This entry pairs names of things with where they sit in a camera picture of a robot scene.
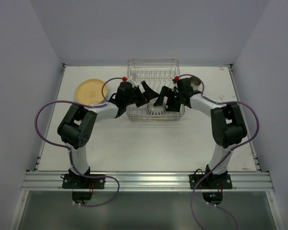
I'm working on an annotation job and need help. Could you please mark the wire dish rack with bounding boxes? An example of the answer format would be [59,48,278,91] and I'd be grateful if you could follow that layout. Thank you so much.
[126,58,185,121]

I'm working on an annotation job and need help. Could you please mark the white brown mug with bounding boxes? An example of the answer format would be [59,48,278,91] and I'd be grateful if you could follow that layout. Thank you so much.
[189,76,202,91]

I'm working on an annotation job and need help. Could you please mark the white blue striped bowl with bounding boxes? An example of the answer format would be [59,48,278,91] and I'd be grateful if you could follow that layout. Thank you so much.
[146,101,166,115]

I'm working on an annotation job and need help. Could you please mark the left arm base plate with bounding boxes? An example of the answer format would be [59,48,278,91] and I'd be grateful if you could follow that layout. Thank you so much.
[60,170,105,204]

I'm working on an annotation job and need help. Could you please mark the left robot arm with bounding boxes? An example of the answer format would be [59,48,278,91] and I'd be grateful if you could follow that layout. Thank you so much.
[57,81,159,178]

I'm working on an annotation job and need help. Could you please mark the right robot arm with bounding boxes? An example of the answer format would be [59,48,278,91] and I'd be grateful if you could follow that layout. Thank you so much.
[154,75,247,175]

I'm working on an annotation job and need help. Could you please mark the yellow plate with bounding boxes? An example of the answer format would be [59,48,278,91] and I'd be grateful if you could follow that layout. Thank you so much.
[74,79,108,105]

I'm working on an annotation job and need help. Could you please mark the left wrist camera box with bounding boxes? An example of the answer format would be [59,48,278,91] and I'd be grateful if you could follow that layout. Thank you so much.
[129,73,137,87]

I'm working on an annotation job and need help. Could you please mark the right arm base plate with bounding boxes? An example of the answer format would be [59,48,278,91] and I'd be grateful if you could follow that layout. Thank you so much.
[189,166,233,205]

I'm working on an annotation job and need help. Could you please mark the aluminium mounting rail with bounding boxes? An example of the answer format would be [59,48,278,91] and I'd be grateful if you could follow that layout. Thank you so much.
[21,171,274,192]

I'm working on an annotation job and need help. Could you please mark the clear glass cup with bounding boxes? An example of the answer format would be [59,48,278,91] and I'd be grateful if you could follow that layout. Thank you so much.
[89,101,100,106]

